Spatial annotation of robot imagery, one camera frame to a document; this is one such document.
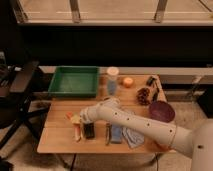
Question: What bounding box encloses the black office chair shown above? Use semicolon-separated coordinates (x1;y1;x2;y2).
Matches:
0;51;49;150

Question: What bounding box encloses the yellow banana peel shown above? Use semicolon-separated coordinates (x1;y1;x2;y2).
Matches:
74;124;83;142

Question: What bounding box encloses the black rectangular block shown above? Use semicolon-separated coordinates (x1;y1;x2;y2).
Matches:
83;123;95;139

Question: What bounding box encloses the brown pine cone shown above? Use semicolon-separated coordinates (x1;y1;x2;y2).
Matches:
137;88;150;105

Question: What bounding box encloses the clear plastic cup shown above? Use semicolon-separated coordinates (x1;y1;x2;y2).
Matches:
107;67;119;95

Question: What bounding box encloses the metal fork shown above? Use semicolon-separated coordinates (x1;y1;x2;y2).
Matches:
105;123;111;145

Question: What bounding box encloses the orange round fruit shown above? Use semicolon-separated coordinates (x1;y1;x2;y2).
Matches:
122;77;133;88

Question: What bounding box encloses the green plastic tray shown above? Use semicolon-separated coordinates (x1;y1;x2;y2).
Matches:
48;66;99;98

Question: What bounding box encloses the dark purple plate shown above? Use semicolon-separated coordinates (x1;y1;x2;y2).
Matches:
149;101;175;123

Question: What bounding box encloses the black clip tool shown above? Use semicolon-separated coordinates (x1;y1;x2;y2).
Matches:
146;76;160;101

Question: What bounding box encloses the blue grey cloth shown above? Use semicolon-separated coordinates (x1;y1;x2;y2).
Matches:
122;127;144;148

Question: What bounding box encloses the red brown bowl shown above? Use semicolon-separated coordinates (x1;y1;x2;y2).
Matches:
154;141;171;151

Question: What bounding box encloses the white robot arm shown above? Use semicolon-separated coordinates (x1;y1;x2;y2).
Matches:
79;98;213;171

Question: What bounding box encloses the blue sponge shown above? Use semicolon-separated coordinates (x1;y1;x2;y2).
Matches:
110;125;122;144

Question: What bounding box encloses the red chili pepper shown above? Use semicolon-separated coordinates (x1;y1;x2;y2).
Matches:
66;112;73;120

